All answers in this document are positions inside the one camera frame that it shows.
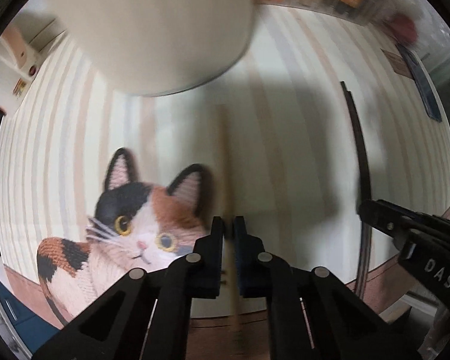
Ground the small brown card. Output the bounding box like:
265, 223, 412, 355
380, 49, 413, 79

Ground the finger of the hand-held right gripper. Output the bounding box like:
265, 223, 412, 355
360, 199, 450, 250

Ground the clear plastic bag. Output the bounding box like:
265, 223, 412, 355
409, 0, 450, 57

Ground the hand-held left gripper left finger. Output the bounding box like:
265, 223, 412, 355
32, 216, 225, 360

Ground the red packet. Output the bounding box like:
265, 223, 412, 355
392, 13, 418, 43

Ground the cream cylindrical utensil holder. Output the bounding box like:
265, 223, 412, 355
45, 0, 261, 96

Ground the striped cat print tablecloth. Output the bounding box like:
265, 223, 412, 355
0, 0, 450, 360

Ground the blue smartphone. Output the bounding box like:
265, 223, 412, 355
395, 43, 443, 122

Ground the pink and white electric kettle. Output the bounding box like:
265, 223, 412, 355
0, 19, 66, 96

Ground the dark wooden chopstick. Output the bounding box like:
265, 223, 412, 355
339, 81, 368, 293
346, 89, 372, 295

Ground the blue kitchen cabinet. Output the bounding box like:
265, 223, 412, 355
0, 266, 61, 349

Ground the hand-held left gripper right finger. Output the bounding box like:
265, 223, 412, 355
232, 216, 422, 360

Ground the pale bamboo chopstick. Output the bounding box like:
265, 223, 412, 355
217, 105, 248, 357

